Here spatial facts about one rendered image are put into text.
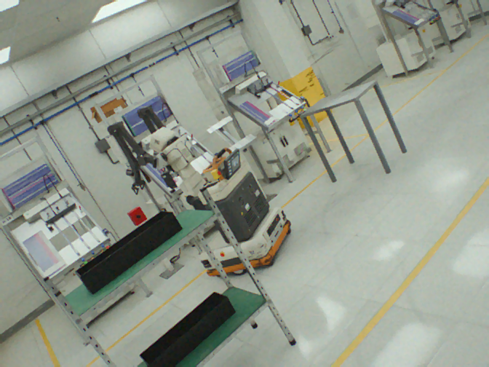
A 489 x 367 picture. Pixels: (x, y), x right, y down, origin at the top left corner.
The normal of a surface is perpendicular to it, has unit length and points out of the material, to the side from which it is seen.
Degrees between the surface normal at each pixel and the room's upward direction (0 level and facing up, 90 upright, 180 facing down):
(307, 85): 90
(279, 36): 90
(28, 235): 47
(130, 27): 90
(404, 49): 90
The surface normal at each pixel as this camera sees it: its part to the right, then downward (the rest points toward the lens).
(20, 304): 0.52, -0.04
